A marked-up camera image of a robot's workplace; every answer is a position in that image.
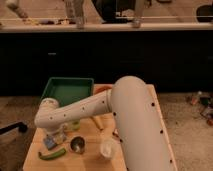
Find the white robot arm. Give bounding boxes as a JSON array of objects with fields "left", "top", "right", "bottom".
[{"left": 34, "top": 76, "right": 178, "bottom": 171}]

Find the green plastic tray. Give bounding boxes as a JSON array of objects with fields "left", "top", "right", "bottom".
[{"left": 41, "top": 77, "right": 94, "bottom": 107}]

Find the orange bowl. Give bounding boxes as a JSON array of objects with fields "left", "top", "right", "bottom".
[{"left": 94, "top": 86, "right": 112, "bottom": 95}]

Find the green plastic cup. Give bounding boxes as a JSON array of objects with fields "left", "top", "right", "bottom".
[{"left": 65, "top": 121, "right": 80, "bottom": 131}]

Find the wooden table board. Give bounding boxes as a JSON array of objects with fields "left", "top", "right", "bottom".
[{"left": 22, "top": 83, "right": 179, "bottom": 171}]

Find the white cup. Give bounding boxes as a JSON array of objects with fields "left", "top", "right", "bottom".
[{"left": 100, "top": 138, "right": 117, "bottom": 159}]

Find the small metal cup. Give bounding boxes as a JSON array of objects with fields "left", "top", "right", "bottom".
[{"left": 70, "top": 136, "right": 85, "bottom": 154}]

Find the green pepper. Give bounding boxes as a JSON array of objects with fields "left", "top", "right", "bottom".
[{"left": 38, "top": 148, "right": 66, "bottom": 161}]

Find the black chair base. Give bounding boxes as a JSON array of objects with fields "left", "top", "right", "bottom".
[{"left": 0, "top": 122, "right": 28, "bottom": 135}]

